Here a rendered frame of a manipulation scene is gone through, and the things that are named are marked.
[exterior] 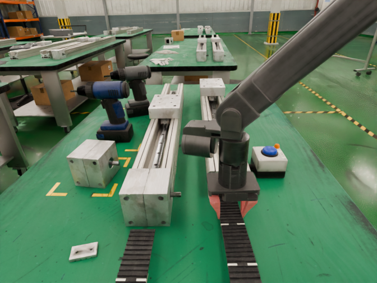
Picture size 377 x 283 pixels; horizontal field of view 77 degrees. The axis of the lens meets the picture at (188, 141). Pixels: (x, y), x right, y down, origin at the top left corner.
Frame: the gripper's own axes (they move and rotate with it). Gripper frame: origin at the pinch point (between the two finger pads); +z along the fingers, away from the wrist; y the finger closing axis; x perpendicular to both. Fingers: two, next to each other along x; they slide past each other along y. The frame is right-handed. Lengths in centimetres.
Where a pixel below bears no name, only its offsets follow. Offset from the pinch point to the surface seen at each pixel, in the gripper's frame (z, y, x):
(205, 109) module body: -8.6, 2.5, -46.9
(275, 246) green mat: 2.0, -8.0, 7.2
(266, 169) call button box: -1.7, -12.2, -14.6
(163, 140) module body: -5.4, 17.3, -28.1
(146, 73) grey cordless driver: -20, 27, -64
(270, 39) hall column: 32, -313, -976
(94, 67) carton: 20, 164, -358
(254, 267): -1.1, -1.9, 13.9
